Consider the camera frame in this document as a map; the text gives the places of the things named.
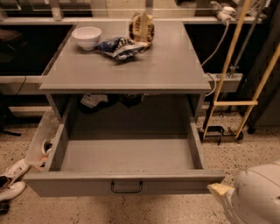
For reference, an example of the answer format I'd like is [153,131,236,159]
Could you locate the blue crumpled snack bag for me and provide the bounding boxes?
[97,37,144,60]

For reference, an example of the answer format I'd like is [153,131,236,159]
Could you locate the white ceramic bowl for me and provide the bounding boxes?
[71,26,102,50]

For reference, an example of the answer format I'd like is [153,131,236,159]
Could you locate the grey cabinet with flat top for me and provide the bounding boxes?
[40,21,210,117]

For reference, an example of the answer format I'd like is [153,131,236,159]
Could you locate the brown and gold snack bag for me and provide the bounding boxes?
[129,12,155,49]

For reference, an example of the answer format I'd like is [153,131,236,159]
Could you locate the white power cable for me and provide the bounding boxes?
[200,17,231,98]

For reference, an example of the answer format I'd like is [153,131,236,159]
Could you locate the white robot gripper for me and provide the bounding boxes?
[207,160,280,224]

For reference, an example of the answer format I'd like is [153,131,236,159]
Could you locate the grey top drawer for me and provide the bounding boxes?
[25,96,225,197]

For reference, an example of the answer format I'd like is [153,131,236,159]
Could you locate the black tape roll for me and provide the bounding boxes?
[119,94,143,107]

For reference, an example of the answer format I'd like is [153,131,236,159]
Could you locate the wooden ladder frame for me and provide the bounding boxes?
[200,0,280,140]

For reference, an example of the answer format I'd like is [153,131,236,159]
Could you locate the black caster wheel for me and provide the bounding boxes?
[0,201,10,214]

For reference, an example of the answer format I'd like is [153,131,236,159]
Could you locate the white labelled bottle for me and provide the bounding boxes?
[80,94,109,109]

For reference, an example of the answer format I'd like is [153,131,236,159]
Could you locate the black metal drawer handle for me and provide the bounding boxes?
[111,181,143,194]

